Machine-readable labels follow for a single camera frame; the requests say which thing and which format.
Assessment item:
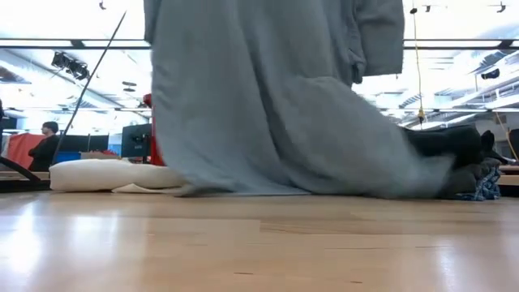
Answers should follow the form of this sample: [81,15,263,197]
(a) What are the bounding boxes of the person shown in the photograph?
[28,120,61,172]

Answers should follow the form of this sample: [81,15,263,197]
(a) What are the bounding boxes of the black garment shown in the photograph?
[403,124,508,170]

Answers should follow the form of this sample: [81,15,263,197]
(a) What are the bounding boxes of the cream canvas tote bag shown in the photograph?
[49,158,191,195]

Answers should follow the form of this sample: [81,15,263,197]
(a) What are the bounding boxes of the red plastic laundry bin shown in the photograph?
[141,92,166,167]

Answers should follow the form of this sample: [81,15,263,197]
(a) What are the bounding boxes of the cardboard box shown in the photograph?
[79,152,122,161]

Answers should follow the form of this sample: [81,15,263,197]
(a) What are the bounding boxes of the yellow hanging cable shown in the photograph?
[410,6,426,125]

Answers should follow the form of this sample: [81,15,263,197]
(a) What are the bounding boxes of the blue box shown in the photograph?
[54,151,82,165]

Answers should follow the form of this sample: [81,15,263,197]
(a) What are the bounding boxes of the red partition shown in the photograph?
[7,132,45,170]

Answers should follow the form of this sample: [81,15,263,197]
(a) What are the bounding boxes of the black overhead rig bar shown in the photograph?
[0,38,519,50]

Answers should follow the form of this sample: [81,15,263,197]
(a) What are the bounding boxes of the long black cable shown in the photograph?
[50,11,127,167]

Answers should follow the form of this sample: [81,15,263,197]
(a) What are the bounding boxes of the blue plaid shirt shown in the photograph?
[456,165,503,203]

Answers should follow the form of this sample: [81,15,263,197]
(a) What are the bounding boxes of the black computer monitor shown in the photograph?
[120,123,153,158]

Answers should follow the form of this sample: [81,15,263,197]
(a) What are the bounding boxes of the light grey shirt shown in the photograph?
[144,0,455,200]

